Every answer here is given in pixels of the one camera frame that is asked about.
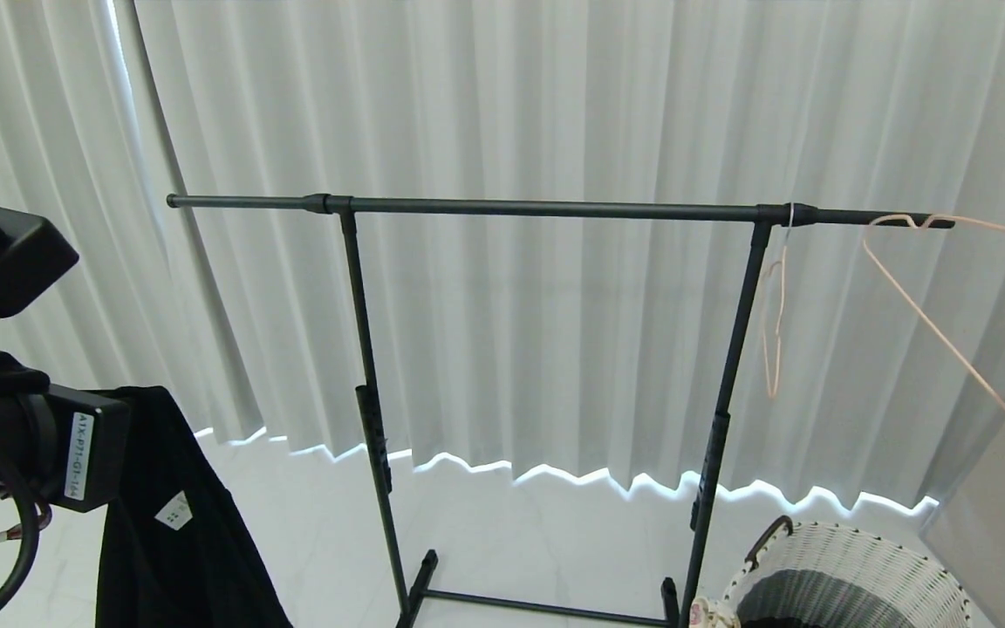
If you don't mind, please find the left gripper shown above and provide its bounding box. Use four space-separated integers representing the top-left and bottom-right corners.
0 386 131 515

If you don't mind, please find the black t-shirt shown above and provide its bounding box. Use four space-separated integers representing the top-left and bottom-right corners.
94 386 294 628

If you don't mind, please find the cream printed garment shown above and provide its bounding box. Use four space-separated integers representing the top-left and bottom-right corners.
690 596 743 628

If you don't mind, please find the pink clothes hanger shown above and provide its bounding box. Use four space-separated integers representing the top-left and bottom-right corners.
760 205 793 399
860 188 1005 476

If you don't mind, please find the black clothes rack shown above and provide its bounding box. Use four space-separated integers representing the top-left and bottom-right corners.
167 192 957 628

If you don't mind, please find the white laundry basket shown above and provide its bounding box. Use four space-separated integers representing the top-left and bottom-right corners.
721 515 983 628

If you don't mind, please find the white curtain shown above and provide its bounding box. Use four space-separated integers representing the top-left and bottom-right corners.
0 0 1005 511

